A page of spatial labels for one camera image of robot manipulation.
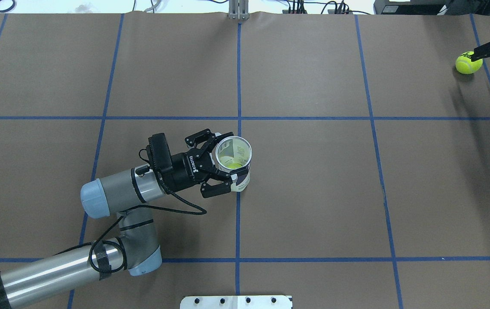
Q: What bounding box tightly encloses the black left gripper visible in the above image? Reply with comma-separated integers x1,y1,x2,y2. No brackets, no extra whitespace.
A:
165,129,249,198

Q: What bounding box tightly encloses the clear tennis ball tube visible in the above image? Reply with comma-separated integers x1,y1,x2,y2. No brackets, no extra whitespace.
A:
215,136,253,192

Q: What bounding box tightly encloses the yellow tennis ball with logo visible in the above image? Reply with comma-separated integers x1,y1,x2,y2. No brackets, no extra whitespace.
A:
224,160,242,170

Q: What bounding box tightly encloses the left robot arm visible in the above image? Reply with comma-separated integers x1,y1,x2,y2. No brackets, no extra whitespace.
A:
0,129,253,309

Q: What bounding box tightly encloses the black box with label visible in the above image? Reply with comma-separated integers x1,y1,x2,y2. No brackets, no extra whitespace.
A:
373,0,446,15

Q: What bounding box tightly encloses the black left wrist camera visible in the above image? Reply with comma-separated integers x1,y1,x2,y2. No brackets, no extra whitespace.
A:
146,133,173,173

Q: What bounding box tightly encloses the black left camera cable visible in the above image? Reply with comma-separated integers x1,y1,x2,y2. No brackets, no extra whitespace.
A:
56,148,207,274

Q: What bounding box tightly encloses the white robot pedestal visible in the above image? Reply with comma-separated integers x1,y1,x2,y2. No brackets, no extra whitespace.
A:
180,295,293,309

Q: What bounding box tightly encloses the aluminium frame post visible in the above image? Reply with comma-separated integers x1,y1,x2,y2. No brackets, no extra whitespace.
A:
228,0,250,21

